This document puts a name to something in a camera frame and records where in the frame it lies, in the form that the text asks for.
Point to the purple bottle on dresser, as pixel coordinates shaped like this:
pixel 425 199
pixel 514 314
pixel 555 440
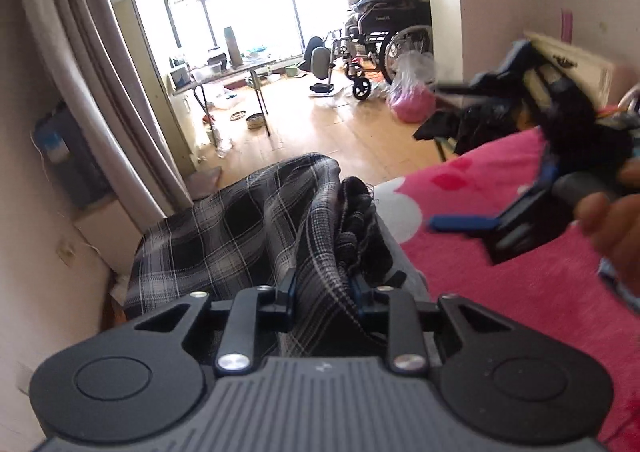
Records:
pixel 567 26

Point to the black white plaid garment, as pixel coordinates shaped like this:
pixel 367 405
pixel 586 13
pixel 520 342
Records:
pixel 296 216

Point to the folded grey blanket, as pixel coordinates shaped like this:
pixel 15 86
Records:
pixel 405 271

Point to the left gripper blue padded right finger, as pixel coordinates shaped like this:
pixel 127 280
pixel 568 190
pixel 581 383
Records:
pixel 391 318

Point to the person right hand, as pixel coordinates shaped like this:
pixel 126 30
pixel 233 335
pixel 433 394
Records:
pixel 613 230

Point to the folding table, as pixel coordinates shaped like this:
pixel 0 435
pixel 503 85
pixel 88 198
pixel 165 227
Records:
pixel 195 81

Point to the wall power outlet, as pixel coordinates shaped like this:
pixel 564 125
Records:
pixel 66 253

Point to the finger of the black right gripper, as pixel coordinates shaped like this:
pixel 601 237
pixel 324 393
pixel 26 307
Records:
pixel 462 223

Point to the grey curtain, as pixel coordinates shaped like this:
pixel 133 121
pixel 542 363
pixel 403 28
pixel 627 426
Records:
pixel 82 46

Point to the black wheelchair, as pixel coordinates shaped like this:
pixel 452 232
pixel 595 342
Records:
pixel 378 31

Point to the pink floral bed blanket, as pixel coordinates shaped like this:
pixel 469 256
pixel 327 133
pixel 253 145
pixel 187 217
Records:
pixel 554 289

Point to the cream dresser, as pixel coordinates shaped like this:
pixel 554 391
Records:
pixel 605 81

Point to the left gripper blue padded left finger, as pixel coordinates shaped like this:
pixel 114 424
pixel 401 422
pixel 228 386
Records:
pixel 257 315

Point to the dark water dispenser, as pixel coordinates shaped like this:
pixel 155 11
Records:
pixel 66 152

